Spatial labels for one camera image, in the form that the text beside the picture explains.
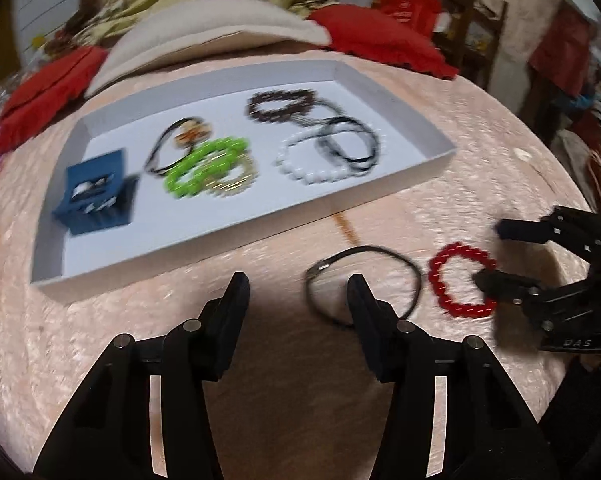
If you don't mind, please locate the red bead bracelet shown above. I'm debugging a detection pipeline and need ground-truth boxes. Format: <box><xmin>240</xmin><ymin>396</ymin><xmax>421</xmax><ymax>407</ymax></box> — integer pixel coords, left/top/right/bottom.
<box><xmin>426</xmin><ymin>242</ymin><xmax>499</xmax><ymax>320</ymax></box>

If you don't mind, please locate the black cord metal clasp bracelet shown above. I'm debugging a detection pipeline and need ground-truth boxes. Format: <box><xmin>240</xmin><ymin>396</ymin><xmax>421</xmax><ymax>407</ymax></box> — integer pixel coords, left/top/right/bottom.
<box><xmin>304</xmin><ymin>244</ymin><xmax>425</xmax><ymax>332</ymax></box>

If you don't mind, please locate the thin black hair elastic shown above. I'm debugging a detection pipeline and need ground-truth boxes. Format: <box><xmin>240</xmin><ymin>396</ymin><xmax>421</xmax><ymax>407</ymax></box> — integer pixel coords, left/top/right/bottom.
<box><xmin>316</xmin><ymin>116</ymin><xmax>381</xmax><ymax>176</ymax></box>

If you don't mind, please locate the white pearl bead bracelet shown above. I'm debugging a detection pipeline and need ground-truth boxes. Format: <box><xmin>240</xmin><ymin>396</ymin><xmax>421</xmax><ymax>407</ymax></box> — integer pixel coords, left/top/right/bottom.
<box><xmin>274</xmin><ymin>127</ymin><xmax>382</xmax><ymax>186</ymax></box>

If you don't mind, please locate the blue plastic hair claw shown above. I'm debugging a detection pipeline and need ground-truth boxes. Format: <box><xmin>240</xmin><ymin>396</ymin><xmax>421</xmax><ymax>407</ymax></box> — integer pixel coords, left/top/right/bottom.
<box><xmin>53</xmin><ymin>150</ymin><xmax>139</xmax><ymax>236</ymax></box>

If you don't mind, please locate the grey woven rope bracelet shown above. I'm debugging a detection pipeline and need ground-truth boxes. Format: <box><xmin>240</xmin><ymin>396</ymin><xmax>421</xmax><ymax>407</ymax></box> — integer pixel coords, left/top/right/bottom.
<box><xmin>295</xmin><ymin>102</ymin><xmax>352</xmax><ymax>162</ymax></box>

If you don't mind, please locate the clear gold spiral hair tie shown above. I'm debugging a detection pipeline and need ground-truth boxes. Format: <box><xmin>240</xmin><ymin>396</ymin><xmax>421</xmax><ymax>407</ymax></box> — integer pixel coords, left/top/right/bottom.
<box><xmin>202</xmin><ymin>152</ymin><xmax>260</xmax><ymax>198</ymax></box>

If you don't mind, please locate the dark brown bead bracelet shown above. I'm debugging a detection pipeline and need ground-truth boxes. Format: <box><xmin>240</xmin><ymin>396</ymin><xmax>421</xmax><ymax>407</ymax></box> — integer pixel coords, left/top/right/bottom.
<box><xmin>245</xmin><ymin>88</ymin><xmax>318</xmax><ymax>125</ymax></box>

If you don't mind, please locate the green bead bracelet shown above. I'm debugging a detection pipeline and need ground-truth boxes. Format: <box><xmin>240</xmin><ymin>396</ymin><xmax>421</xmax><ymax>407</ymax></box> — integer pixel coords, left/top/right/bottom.
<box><xmin>162</xmin><ymin>135</ymin><xmax>252</xmax><ymax>198</ymax></box>

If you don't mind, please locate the flower charm brown cord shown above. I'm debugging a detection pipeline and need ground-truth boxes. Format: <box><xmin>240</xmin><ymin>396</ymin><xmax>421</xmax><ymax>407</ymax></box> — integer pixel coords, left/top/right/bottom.
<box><xmin>143</xmin><ymin>116</ymin><xmax>215</xmax><ymax>179</ymax></box>

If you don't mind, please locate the pink quilted bedspread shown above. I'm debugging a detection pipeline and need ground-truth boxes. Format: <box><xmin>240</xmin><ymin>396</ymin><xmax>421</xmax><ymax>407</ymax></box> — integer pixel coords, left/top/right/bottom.
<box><xmin>0</xmin><ymin>60</ymin><xmax>587</xmax><ymax>479</ymax></box>

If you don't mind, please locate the white shallow cardboard tray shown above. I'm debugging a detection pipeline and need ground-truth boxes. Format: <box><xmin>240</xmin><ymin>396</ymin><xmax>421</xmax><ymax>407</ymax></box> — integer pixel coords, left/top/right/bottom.
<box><xmin>30</xmin><ymin>60</ymin><xmax>456</xmax><ymax>304</ymax></box>

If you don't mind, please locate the red plastic bag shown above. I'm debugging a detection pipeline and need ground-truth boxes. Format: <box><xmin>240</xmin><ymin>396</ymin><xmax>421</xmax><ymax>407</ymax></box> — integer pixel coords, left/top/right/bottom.
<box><xmin>378</xmin><ymin>0</ymin><xmax>443</xmax><ymax>37</ymax></box>

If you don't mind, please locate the right red ruffled cushion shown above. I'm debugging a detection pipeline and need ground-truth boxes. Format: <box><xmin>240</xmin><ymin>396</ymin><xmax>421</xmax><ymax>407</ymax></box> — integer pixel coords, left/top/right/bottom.
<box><xmin>309</xmin><ymin>4</ymin><xmax>458</xmax><ymax>79</ymax></box>

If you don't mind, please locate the red ruffled cushion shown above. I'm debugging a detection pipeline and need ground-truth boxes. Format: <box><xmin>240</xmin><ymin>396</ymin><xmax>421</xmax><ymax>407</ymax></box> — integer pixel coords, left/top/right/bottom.
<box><xmin>309</xmin><ymin>4</ymin><xmax>458</xmax><ymax>79</ymax></box>
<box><xmin>0</xmin><ymin>46</ymin><xmax>108</xmax><ymax>155</ymax></box>

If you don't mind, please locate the left red ruffled cushion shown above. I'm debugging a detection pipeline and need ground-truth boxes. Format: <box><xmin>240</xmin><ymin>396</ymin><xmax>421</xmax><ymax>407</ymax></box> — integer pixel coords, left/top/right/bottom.
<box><xmin>0</xmin><ymin>46</ymin><xmax>108</xmax><ymax>155</ymax></box>

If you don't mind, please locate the beige pillow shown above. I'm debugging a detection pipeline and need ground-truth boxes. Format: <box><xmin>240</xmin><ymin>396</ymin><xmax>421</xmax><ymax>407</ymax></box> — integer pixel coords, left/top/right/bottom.
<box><xmin>86</xmin><ymin>0</ymin><xmax>331</xmax><ymax>98</ymax></box>

